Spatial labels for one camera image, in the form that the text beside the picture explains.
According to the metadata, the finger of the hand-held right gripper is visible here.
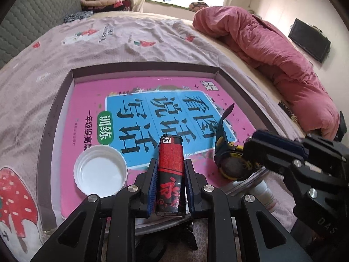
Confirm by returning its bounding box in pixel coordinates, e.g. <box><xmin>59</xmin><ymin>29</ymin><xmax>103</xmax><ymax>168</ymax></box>
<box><xmin>237</xmin><ymin>138</ymin><xmax>298</xmax><ymax>182</ymax></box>
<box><xmin>252</xmin><ymin>129</ymin><xmax>310</xmax><ymax>156</ymax></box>

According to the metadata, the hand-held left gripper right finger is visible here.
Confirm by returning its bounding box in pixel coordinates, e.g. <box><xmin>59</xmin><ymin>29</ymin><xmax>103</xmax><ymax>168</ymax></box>
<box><xmin>184</xmin><ymin>158</ymin><xmax>313</xmax><ymax>262</ymax></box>

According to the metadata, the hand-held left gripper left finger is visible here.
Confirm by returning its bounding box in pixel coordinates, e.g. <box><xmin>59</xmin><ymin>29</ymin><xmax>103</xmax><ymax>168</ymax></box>
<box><xmin>30</xmin><ymin>158</ymin><xmax>159</xmax><ymax>262</ymax></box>

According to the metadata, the red lighter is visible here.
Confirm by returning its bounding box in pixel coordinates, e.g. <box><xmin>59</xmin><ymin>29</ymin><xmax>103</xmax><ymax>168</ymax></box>
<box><xmin>155</xmin><ymin>134</ymin><xmax>185</xmax><ymax>217</ymax></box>

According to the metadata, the black and yellow wristwatch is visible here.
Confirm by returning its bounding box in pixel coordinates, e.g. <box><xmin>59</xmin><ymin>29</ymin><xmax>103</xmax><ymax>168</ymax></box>
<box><xmin>214</xmin><ymin>102</ymin><xmax>259</xmax><ymax>181</ymax></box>

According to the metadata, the white pill bottle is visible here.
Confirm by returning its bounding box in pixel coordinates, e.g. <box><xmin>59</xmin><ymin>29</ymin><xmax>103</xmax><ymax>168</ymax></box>
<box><xmin>247</xmin><ymin>180</ymin><xmax>279</xmax><ymax>213</ymax></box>

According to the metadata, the white bottle cap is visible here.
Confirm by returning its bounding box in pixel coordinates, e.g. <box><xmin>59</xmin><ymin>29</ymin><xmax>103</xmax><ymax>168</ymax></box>
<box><xmin>74</xmin><ymin>145</ymin><xmax>128</xmax><ymax>197</ymax></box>

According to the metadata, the grey shallow cardboard box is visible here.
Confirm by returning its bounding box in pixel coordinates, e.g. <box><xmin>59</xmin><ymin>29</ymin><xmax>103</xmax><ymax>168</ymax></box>
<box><xmin>37</xmin><ymin>65</ymin><xmax>266</xmax><ymax>235</ymax></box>

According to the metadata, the black and gold pack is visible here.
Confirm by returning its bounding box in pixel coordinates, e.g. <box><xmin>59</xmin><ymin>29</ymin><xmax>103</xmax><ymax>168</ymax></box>
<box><xmin>278</xmin><ymin>100</ymin><xmax>300</xmax><ymax>123</ymax></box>

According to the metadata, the pink quilt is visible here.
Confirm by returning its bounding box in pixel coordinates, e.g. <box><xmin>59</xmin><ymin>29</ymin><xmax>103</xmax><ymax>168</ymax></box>
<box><xmin>192</xmin><ymin>5</ymin><xmax>341</xmax><ymax>141</ymax></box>

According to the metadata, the pink book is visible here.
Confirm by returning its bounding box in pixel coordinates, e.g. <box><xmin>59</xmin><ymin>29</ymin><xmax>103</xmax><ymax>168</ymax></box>
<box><xmin>58</xmin><ymin>75</ymin><xmax>246</xmax><ymax>216</ymax></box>

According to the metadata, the strawberry printed bed sheet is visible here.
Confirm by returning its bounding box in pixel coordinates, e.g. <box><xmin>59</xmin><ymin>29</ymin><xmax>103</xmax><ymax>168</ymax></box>
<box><xmin>0</xmin><ymin>15</ymin><xmax>303</xmax><ymax>254</ymax></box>

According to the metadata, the dark patterned cloth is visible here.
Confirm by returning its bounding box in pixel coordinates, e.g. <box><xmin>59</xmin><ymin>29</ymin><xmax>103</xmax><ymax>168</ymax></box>
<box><xmin>64</xmin><ymin>11</ymin><xmax>93</xmax><ymax>24</ymax></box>

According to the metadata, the grey quilted headboard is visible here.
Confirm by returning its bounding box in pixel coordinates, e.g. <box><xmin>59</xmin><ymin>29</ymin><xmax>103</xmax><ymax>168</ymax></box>
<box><xmin>0</xmin><ymin>0</ymin><xmax>84</xmax><ymax>69</ymax></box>

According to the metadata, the black wall television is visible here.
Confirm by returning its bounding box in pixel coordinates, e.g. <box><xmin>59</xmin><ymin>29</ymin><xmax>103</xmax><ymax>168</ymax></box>
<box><xmin>288</xmin><ymin>18</ymin><xmax>332</xmax><ymax>63</ymax></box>

